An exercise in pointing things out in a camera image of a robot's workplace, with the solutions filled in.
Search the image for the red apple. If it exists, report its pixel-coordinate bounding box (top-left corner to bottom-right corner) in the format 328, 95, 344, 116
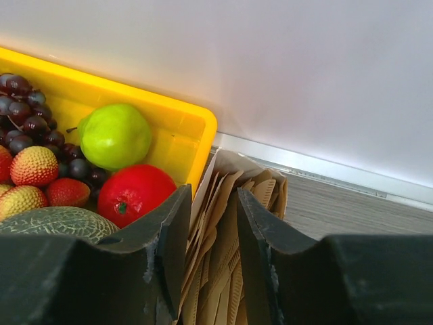
97, 164, 177, 228

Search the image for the red lychee cluster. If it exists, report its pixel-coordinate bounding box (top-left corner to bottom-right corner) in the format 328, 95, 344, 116
1, 146, 91, 221

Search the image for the green netted melon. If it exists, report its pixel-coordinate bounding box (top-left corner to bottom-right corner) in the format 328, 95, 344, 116
1, 207, 119, 243

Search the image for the yellow plastic tray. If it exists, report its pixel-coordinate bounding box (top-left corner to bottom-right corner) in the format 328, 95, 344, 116
1, 48, 217, 193

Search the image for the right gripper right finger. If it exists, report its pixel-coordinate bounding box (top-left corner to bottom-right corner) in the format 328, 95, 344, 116
237, 189, 432, 324

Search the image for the orange filter box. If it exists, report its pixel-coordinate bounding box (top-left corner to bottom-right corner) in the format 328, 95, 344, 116
189, 148, 288, 236

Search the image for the green pear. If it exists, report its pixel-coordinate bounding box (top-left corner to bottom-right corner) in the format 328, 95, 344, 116
66, 104, 152, 171

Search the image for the dark red grape bunch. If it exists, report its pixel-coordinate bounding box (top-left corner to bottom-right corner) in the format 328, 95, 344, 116
1, 72, 109, 201

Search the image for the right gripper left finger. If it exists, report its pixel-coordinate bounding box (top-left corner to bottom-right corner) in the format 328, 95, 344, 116
1, 185, 191, 324

